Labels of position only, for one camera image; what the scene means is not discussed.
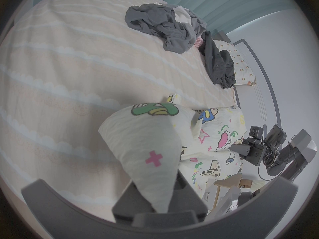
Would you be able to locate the white garment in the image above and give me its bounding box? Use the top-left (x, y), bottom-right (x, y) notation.
top-left (172, 6), bottom-right (192, 24)

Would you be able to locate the black cable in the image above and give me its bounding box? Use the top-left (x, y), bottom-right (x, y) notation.
top-left (257, 148), bottom-right (277, 182)

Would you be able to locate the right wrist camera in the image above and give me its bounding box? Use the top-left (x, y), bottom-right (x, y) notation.
top-left (249, 126), bottom-right (264, 141)

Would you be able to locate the grey bedside table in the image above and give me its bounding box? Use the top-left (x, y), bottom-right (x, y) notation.
top-left (212, 30), bottom-right (228, 40)

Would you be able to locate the black shirt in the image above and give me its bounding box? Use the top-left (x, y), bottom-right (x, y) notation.
top-left (198, 31), bottom-right (237, 89)

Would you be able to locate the white printed pyjama top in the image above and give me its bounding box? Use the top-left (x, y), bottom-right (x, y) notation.
top-left (98, 94), bottom-right (246, 212)

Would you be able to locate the white printed pillow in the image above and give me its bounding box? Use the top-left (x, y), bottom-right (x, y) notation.
top-left (214, 40), bottom-right (257, 86)

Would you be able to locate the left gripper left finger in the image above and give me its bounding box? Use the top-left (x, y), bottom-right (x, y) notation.
top-left (112, 180), bottom-right (155, 223)

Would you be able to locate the light grey garment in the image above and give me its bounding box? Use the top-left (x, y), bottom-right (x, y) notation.
top-left (184, 10), bottom-right (207, 44)

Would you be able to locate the dark grey garment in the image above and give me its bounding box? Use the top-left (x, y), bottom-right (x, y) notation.
top-left (125, 4), bottom-right (195, 54)

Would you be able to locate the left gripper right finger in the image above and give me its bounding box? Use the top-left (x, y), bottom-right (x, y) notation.
top-left (169, 171), bottom-right (208, 219)

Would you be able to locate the bed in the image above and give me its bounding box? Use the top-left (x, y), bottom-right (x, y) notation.
top-left (0, 0), bottom-right (282, 208)

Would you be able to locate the blue-green curtain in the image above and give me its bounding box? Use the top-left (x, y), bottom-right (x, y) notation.
top-left (140, 0), bottom-right (299, 33)

